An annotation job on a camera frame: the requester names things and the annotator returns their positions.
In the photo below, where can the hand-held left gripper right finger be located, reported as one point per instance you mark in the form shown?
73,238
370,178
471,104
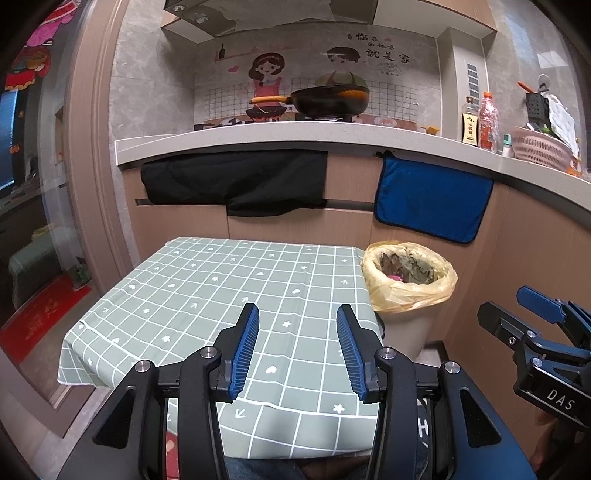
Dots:
352,353

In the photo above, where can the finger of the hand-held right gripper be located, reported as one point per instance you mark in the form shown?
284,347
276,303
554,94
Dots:
496,318
538,300

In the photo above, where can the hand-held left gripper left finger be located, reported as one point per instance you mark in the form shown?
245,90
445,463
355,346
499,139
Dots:
244,353

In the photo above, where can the trash bin with yellow bag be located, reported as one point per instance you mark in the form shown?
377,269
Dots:
406,300

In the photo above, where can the green checked tablecloth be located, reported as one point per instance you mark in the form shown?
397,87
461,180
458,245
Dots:
207,286

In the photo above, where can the blue hanging towel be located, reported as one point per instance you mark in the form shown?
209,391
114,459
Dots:
429,198

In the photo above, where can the pink plastic basket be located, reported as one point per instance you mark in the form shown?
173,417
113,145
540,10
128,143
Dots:
540,147

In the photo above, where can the small white green bottle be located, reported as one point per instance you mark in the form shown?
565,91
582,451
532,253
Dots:
508,147

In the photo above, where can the black hanging cloth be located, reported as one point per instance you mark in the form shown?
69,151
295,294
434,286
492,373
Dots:
231,180

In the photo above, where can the white plastic bag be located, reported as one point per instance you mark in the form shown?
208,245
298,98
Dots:
563,122

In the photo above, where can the clear oil bottle yellow label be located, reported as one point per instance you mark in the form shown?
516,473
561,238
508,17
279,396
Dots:
471,129

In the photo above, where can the red drink bottle orange cap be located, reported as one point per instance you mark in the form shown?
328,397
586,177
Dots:
488,120

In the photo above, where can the black perforated utensil holder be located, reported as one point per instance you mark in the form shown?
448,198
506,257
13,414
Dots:
536,108

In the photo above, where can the red floor mat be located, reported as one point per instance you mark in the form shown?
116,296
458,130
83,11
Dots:
41,314

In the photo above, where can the grey stone kitchen countertop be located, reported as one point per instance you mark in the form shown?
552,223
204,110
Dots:
277,136

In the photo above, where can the range hood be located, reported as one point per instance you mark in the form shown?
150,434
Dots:
203,18

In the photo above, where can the red pink window decoration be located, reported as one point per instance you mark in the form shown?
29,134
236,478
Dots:
41,41

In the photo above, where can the cartoon couple wall sticker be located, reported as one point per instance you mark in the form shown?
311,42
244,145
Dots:
268,69

